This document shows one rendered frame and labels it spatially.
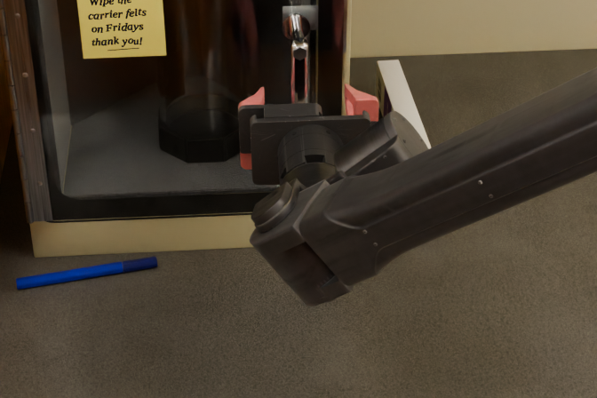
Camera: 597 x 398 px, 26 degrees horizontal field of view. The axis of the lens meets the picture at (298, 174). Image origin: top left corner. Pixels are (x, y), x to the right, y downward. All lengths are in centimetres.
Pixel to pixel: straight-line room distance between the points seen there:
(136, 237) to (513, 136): 61
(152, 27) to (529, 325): 45
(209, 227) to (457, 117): 39
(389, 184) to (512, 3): 86
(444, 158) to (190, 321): 47
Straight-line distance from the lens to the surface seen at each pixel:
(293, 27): 118
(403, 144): 99
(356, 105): 112
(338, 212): 90
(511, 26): 174
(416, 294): 128
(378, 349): 122
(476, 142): 84
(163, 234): 133
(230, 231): 133
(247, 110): 111
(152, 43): 120
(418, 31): 172
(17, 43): 121
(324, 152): 106
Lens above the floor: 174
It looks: 34 degrees down
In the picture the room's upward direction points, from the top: straight up
